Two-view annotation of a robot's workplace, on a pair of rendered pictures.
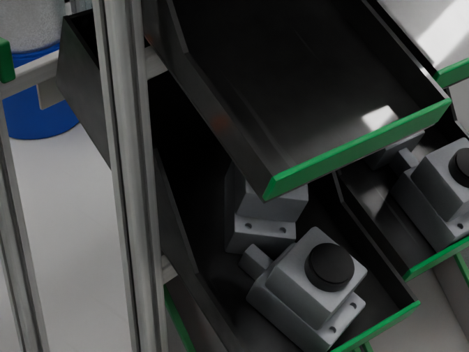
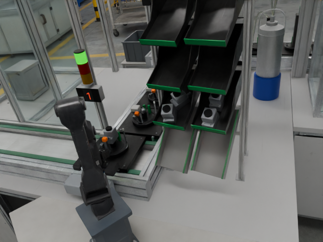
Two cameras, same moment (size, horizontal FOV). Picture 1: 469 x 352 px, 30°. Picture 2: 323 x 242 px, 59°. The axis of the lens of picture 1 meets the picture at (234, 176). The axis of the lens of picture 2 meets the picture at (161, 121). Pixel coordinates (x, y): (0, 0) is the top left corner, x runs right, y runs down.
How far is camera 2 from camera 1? 0.92 m
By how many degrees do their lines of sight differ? 56
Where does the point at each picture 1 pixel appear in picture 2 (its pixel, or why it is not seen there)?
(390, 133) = (167, 88)
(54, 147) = (257, 102)
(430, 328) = (221, 155)
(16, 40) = (259, 73)
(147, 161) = not seen: hidden behind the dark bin
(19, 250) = not seen: hidden behind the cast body
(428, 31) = (203, 81)
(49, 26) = (268, 73)
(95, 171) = (257, 111)
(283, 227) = (176, 103)
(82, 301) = not seen: hidden behind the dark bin
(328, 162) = (155, 86)
